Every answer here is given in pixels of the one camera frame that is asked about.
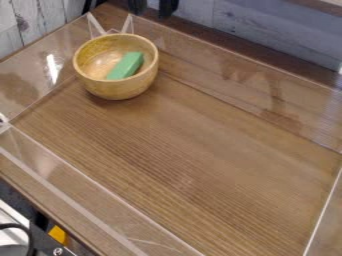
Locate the clear acrylic tray wall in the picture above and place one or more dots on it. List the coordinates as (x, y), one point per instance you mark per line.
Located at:
(94, 215)

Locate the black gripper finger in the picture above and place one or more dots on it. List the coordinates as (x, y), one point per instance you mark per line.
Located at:
(167, 7)
(136, 6)

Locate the green rectangular block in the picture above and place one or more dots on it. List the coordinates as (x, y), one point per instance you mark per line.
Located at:
(127, 66)

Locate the black device with screw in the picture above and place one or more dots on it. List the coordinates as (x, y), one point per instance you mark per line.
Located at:
(46, 246)

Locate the yellow label block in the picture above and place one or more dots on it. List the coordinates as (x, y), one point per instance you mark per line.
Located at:
(59, 235)

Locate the brown wooden bowl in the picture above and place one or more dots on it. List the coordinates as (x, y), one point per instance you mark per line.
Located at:
(99, 55)

